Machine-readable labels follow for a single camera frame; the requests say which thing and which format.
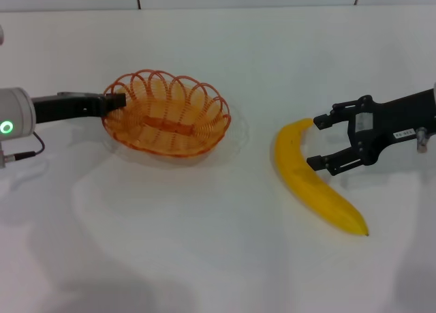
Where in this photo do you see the black cable with silver plug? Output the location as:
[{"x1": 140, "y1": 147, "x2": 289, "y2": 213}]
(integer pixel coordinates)
[{"x1": 0, "y1": 130, "x2": 48, "y2": 169}]

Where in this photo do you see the silver plug on right gripper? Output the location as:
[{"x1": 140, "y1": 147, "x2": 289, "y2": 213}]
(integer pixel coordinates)
[{"x1": 416, "y1": 125, "x2": 430, "y2": 154}]

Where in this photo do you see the yellow banana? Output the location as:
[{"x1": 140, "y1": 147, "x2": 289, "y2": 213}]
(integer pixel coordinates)
[{"x1": 273, "y1": 117, "x2": 371, "y2": 238}]

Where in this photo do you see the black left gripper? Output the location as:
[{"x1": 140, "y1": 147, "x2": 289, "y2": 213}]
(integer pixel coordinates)
[{"x1": 32, "y1": 91, "x2": 127, "y2": 125}]

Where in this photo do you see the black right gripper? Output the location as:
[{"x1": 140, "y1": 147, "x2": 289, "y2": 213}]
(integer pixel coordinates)
[{"x1": 306, "y1": 87, "x2": 436, "y2": 176}]

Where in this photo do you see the orange wire basket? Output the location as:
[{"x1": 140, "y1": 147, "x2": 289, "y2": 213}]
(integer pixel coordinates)
[{"x1": 102, "y1": 68, "x2": 232, "y2": 158}]

